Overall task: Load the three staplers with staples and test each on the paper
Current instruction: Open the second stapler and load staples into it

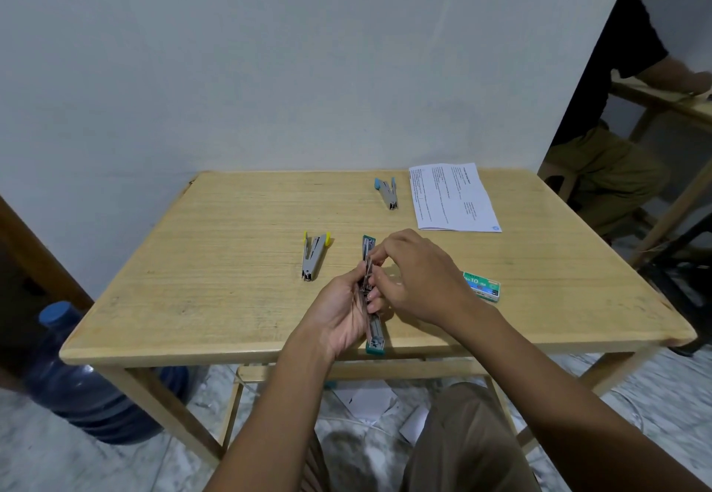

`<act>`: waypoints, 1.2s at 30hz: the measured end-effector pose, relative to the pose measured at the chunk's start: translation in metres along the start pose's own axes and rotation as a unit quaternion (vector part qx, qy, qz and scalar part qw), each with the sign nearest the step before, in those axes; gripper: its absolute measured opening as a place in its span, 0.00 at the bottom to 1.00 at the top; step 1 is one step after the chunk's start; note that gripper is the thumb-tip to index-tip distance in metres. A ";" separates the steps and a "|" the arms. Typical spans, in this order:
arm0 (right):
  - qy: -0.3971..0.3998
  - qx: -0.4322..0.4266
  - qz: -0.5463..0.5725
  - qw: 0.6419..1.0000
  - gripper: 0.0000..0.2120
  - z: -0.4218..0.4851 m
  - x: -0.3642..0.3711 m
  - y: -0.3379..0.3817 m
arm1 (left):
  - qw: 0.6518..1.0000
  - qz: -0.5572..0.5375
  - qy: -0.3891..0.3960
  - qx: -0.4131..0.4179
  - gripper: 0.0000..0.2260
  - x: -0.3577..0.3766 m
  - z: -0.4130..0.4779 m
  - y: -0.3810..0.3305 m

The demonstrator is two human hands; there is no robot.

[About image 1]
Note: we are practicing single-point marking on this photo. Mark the black metal frame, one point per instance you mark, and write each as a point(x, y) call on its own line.
point(681, 280)

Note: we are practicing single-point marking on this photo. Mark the person's olive trousers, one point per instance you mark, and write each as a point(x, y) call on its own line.
point(467, 441)

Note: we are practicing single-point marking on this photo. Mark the person's right hand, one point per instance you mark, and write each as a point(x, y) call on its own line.
point(423, 280)

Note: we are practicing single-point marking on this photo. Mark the wooden side table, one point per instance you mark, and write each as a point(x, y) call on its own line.
point(667, 102)

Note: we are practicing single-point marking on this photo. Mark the white paper on floor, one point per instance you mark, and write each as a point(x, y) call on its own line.
point(364, 398)
point(414, 426)

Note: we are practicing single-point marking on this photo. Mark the person's right forearm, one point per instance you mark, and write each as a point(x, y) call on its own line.
point(556, 397)

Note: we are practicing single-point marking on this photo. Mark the yellow grey stapler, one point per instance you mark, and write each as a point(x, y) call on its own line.
point(313, 257)

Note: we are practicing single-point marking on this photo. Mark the blue water jug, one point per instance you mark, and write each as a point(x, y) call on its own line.
point(72, 380)

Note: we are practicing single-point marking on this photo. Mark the person's right thumb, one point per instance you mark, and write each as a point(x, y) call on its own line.
point(389, 280)

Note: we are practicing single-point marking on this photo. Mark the person's left thumb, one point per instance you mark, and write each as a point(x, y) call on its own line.
point(351, 285)

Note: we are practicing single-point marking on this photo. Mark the beige plastic stool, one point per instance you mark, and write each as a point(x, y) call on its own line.
point(562, 177)

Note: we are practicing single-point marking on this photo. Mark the person's left forearm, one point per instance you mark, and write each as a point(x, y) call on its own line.
point(272, 425)

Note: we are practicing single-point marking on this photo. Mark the person's left hand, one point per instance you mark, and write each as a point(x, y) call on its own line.
point(334, 319)

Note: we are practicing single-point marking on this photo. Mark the teal stapler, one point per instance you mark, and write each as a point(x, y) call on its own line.
point(377, 337)

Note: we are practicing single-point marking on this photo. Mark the printed white paper sheet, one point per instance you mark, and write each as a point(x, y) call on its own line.
point(453, 197)

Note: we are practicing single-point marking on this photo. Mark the blue grey stapler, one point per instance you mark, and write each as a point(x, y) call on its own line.
point(388, 192)

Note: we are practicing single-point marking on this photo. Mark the green staple box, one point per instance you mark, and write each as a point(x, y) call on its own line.
point(483, 287)

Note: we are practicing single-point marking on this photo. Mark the light wooden table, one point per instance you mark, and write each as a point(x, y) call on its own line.
point(222, 263)

